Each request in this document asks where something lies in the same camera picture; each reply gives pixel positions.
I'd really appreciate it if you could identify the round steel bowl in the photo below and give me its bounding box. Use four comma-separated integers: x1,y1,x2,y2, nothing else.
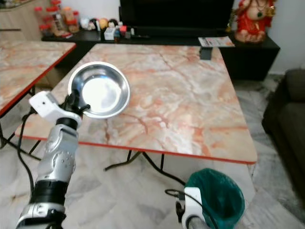
68,61,131,119

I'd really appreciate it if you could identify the bin with green bag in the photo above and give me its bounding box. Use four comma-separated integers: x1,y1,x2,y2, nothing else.
184,168,245,229

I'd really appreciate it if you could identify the marble-pattern table with red edge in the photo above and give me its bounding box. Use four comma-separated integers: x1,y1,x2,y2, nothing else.
0,41,77,116

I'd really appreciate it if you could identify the clear jar with red lid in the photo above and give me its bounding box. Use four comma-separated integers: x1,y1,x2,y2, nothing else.
39,24,53,38
34,6,44,27
47,6,66,37
64,6,80,34

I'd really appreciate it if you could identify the small white box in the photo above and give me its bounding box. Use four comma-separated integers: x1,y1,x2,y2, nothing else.
104,27,116,41

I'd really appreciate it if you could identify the small white figurine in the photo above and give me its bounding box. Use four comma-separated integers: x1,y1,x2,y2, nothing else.
80,18,92,31

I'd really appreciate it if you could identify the small orange round figurine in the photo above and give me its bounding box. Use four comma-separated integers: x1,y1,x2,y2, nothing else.
97,18,110,31

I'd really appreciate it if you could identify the large marble-pattern folding table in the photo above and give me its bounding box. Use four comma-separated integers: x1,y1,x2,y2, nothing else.
15,44,258,166

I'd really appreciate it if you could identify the light wooden cabinet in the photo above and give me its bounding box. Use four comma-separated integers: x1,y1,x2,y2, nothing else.
0,0,51,42

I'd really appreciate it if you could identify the black flat television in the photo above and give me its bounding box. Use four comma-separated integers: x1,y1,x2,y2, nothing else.
119,0,235,30

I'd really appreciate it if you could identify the small black box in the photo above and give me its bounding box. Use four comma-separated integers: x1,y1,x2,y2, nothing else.
200,47,213,61

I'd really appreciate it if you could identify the dark sofa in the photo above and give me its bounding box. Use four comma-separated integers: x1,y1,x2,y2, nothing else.
262,68,305,168

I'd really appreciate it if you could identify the printed leaflet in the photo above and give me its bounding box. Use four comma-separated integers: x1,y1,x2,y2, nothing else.
198,36,236,48

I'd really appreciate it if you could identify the black low tv cabinet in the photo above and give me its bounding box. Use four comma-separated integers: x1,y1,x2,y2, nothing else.
41,30,281,82

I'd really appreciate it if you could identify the red and gold statue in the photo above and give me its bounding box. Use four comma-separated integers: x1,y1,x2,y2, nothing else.
233,0,278,44

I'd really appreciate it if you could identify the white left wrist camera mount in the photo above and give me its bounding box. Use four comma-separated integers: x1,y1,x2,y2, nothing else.
29,91,82,125

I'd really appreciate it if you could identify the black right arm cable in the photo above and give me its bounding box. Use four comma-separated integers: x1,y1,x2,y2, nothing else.
165,188,220,229

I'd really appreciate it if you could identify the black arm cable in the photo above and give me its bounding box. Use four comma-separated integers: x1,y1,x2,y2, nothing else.
16,107,37,194
165,188,220,229

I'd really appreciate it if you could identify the black metal table frame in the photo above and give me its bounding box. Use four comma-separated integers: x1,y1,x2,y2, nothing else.
0,86,42,160
104,150,187,187

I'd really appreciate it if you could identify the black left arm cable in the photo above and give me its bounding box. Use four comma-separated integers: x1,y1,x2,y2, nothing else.
16,107,37,194

